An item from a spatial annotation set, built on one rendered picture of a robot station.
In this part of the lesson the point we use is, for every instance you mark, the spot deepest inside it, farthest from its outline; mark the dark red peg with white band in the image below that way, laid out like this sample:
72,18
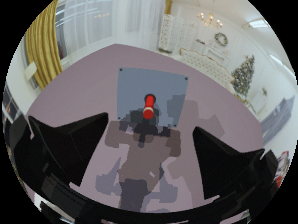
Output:
149,107

